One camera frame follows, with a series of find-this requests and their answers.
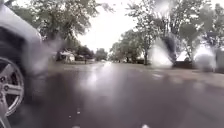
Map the small pale house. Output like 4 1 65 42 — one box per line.
59 49 77 64

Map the wet grey asphalt road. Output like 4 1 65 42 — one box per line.
6 60 224 128

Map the large leafy tree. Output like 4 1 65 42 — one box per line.
11 0 113 63

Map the silver car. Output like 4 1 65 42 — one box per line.
0 2 47 128

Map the row of trees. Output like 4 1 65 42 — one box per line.
109 0 224 67
74 44 109 62

